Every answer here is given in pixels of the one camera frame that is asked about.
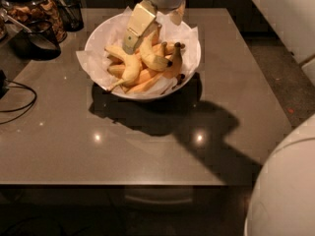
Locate curved yellow banana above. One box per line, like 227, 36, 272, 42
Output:
139, 31, 172, 72

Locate black mesh pen cup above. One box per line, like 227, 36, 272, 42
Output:
58, 0, 84, 31

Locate right yellow banana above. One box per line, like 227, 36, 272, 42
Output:
163, 42, 183, 79

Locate black cable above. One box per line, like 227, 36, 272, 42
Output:
0, 70, 38, 126

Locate middle orange yellow banana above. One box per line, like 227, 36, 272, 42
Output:
107, 64, 157, 86

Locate white bowl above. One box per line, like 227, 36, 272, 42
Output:
84, 9, 202, 101

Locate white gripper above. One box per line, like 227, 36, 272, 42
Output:
122, 0, 186, 54

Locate bottom front yellow banana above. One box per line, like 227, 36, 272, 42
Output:
127, 73, 162, 94

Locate left yellow banana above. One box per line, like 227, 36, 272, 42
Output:
104, 45, 141, 91

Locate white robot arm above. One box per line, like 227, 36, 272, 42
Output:
125, 9, 315, 236

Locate black mesh basket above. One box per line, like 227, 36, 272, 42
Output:
9, 20, 61, 60

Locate glass snack jar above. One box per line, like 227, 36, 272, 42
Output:
1, 0, 67, 42

